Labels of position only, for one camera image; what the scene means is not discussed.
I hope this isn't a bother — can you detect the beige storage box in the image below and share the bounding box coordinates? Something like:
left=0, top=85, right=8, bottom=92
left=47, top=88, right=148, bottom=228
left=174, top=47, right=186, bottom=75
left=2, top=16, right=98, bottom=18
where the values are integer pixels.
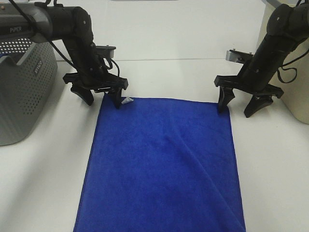
left=257, top=0, right=309, bottom=124

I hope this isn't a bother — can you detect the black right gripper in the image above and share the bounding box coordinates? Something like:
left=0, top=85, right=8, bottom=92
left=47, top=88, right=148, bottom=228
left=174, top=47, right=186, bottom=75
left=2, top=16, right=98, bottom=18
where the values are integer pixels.
left=214, top=36, right=284, bottom=118

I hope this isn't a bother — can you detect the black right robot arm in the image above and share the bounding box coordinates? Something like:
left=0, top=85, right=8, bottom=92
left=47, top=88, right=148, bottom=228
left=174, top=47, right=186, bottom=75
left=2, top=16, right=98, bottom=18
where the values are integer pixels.
left=214, top=0, right=309, bottom=117

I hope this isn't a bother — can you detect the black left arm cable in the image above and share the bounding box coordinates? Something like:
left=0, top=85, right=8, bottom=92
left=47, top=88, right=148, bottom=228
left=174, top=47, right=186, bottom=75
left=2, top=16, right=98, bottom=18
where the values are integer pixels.
left=9, top=0, right=120, bottom=78

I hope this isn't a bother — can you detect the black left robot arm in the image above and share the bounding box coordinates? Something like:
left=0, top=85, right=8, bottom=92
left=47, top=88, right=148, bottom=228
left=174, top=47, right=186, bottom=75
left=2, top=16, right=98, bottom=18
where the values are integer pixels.
left=0, top=0, right=128, bottom=108

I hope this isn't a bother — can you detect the grey perforated plastic basket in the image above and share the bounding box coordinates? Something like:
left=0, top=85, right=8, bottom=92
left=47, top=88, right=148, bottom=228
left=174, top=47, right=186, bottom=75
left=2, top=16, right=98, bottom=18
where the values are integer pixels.
left=0, top=2, right=58, bottom=146

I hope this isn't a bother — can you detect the blue microfibre towel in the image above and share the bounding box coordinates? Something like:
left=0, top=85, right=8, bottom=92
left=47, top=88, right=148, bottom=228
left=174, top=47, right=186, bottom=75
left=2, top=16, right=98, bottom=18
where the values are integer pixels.
left=74, top=97, right=246, bottom=232

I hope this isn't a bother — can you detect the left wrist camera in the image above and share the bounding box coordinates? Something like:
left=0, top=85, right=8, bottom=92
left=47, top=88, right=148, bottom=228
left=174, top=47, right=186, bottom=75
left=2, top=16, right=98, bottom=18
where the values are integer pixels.
left=96, top=45, right=116, bottom=58

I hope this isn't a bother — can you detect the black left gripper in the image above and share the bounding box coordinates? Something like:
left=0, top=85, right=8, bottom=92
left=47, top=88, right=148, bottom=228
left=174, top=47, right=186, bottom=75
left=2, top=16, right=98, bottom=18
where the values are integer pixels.
left=63, top=41, right=127, bottom=109

